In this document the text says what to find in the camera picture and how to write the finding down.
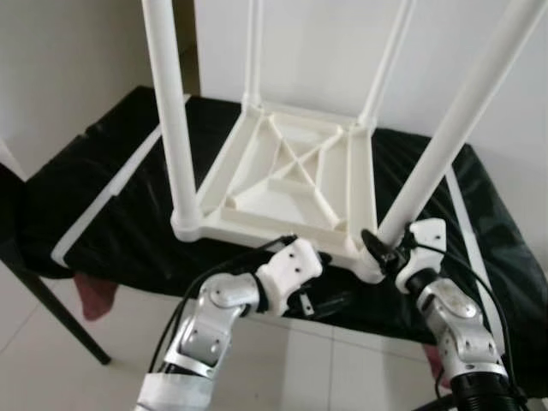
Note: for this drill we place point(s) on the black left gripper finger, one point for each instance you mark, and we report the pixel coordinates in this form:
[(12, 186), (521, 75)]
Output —
[(324, 257), (332, 304)]

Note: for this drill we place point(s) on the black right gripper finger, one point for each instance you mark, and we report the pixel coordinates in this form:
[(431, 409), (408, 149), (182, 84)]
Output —
[(373, 247)]

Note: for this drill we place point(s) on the pink soft object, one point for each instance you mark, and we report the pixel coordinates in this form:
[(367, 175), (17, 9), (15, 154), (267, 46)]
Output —
[(94, 295), (437, 366)]

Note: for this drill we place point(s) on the black table cloth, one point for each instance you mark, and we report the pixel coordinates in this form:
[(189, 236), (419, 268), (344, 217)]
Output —
[(77, 163)]

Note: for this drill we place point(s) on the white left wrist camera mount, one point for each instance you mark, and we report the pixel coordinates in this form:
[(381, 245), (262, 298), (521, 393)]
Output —
[(291, 265)]

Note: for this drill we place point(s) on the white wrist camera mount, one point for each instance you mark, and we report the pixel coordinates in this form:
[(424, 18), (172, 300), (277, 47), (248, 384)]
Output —
[(428, 233), (291, 265)]

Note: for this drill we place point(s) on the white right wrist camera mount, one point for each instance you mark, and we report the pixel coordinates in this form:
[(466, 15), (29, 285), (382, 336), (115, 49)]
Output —
[(428, 233)]

